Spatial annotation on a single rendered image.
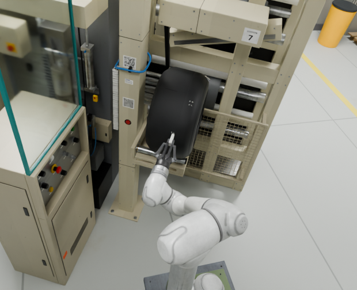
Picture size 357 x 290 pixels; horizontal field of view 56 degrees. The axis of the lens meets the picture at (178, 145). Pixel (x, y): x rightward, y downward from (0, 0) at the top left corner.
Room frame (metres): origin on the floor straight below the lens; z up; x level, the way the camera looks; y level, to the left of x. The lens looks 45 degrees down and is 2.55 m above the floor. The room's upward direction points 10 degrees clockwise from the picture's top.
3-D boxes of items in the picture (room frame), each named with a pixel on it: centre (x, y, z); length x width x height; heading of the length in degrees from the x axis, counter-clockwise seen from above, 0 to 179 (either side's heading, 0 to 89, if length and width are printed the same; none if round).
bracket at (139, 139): (1.68, 0.27, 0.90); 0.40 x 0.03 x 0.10; 174
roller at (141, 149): (1.52, 0.10, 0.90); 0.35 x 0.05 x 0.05; 84
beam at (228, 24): (1.94, -0.07, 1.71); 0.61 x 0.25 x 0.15; 84
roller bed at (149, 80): (2.06, 0.27, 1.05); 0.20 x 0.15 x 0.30; 84
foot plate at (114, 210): (1.67, 0.35, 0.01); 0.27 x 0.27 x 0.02; 84
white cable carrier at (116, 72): (1.65, 0.43, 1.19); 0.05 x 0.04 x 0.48; 174
